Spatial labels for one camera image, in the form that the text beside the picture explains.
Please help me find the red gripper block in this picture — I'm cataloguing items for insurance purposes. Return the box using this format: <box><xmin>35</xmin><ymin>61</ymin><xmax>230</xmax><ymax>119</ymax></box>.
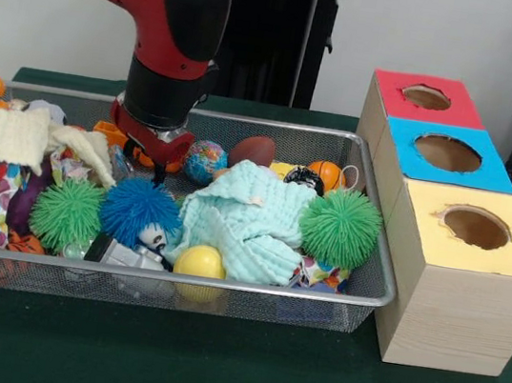
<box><xmin>100</xmin><ymin>100</ymin><xmax>200</xmax><ymax>192</ymax></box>

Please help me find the blue spiky toy with face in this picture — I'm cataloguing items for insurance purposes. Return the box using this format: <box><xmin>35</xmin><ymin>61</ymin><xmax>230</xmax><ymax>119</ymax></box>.
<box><xmin>94</xmin><ymin>173</ymin><xmax>190</xmax><ymax>258</ymax></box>

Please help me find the long orange block with holes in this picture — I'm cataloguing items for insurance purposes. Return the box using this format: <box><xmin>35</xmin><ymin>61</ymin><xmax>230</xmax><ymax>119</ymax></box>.
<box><xmin>88</xmin><ymin>118</ymin><xmax>189</xmax><ymax>175</ymax></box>

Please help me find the cream ribbed cloth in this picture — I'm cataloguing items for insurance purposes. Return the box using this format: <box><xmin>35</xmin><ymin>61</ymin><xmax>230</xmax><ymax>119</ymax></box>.
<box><xmin>0</xmin><ymin>102</ymin><xmax>126</xmax><ymax>212</ymax></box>

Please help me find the shallow clear mesh bin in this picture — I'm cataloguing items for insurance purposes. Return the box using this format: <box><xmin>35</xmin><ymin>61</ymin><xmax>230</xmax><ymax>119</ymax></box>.
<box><xmin>0</xmin><ymin>78</ymin><xmax>420</xmax><ymax>348</ymax></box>

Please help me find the wooden box with three holes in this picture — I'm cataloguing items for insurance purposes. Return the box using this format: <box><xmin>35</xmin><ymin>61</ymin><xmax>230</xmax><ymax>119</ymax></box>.
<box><xmin>321</xmin><ymin>66</ymin><xmax>512</xmax><ymax>383</ymax></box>

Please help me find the colourful globe ball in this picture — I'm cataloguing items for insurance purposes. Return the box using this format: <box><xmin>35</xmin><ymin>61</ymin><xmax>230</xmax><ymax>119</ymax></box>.
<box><xmin>180</xmin><ymin>137</ymin><xmax>232</xmax><ymax>189</ymax></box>

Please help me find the large green spiky ball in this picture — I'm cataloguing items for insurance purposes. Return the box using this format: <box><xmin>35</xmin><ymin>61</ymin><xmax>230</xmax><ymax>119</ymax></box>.
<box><xmin>25</xmin><ymin>172</ymin><xmax>108</xmax><ymax>259</ymax></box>

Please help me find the small brown football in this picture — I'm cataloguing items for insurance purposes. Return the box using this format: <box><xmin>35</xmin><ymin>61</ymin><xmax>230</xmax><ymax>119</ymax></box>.
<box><xmin>228</xmin><ymin>131</ymin><xmax>278</xmax><ymax>171</ymax></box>

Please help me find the mint ribbed cloth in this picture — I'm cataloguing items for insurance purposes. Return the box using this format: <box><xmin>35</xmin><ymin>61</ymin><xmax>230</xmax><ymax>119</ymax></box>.
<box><xmin>160</xmin><ymin>150</ymin><xmax>322</xmax><ymax>291</ymax></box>

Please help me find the plain yellow ball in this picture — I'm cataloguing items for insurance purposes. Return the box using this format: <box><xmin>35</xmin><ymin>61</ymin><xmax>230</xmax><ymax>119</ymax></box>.
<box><xmin>168</xmin><ymin>240</ymin><xmax>231</xmax><ymax>304</ymax></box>

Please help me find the small orange basketball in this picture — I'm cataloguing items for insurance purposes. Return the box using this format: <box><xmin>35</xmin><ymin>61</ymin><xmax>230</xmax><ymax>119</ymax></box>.
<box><xmin>304</xmin><ymin>158</ymin><xmax>351</xmax><ymax>194</ymax></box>

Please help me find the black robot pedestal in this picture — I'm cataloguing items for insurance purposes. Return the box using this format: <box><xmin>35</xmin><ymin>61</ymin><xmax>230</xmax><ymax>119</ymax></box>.
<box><xmin>202</xmin><ymin>0</ymin><xmax>365</xmax><ymax>117</ymax></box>

